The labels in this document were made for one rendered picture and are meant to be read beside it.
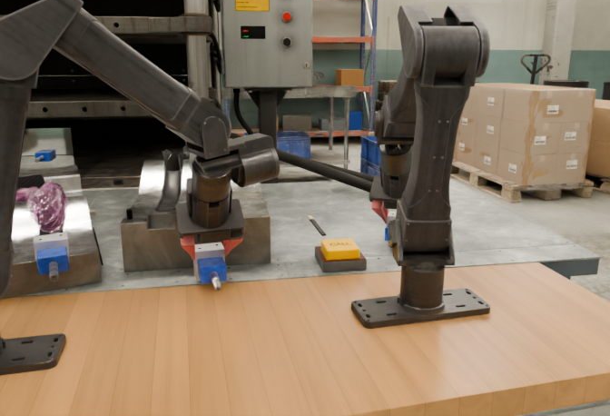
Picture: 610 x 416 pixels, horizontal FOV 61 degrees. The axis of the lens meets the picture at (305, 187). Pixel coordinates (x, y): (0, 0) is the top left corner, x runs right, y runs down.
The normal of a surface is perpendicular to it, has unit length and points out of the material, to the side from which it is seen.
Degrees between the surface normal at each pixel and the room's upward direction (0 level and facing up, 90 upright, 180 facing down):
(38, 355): 0
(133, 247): 90
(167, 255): 90
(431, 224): 104
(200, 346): 0
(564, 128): 94
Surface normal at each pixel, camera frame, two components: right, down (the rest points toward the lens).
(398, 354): 0.00, -0.97
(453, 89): 0.03, 0.47
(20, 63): 0.52, 0.21
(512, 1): 0.14, 0.24
